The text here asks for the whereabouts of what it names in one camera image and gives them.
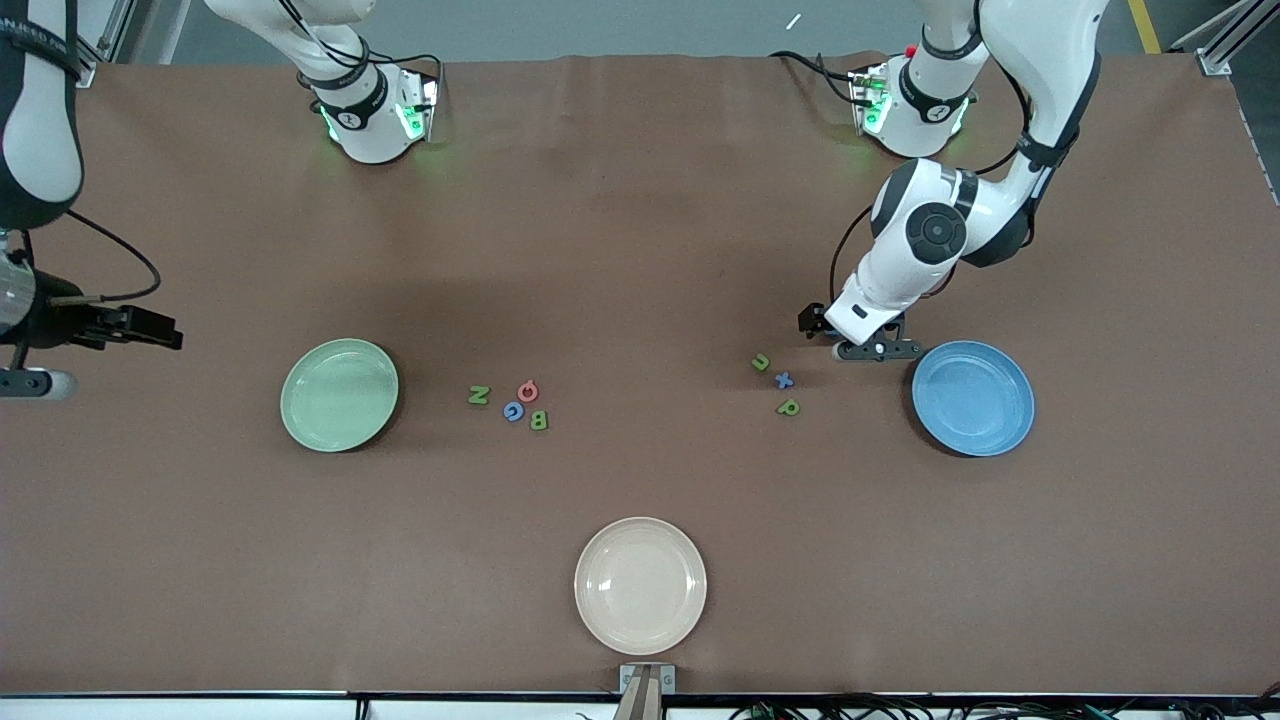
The beige plate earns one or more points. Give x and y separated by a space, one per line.
640 586

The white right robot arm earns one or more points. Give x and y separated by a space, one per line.
40 130

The pink letter Q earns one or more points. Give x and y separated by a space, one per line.
520 392

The brown table mat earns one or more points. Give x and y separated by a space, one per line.
640 250

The yellow floor tape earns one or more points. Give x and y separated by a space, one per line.
1145 28

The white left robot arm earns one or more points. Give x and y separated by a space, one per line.
900 270

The aluminium frame post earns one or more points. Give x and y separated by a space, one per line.
105 40
1215 62

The white table frame rail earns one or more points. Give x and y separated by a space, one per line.
200 710

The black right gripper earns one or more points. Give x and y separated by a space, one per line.
55 318

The blue plate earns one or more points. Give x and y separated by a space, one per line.
973 398

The green letter N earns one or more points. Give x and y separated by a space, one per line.
479 395

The green letter p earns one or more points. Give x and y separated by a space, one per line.
788 407

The green letter B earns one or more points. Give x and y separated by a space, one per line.
538 420

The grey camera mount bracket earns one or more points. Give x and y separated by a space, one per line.
647 685

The blue letter G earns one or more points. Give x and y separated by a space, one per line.
506 412

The green plate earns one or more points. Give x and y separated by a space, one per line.
339 395

